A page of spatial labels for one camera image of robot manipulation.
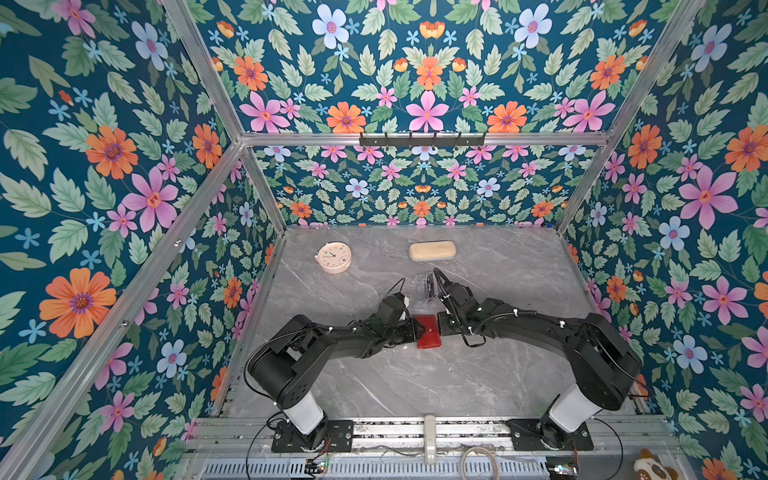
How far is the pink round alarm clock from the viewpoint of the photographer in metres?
1.07

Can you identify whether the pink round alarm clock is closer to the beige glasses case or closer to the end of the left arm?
the beige glasses case

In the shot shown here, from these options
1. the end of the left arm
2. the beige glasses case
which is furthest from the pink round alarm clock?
the end of the left arm
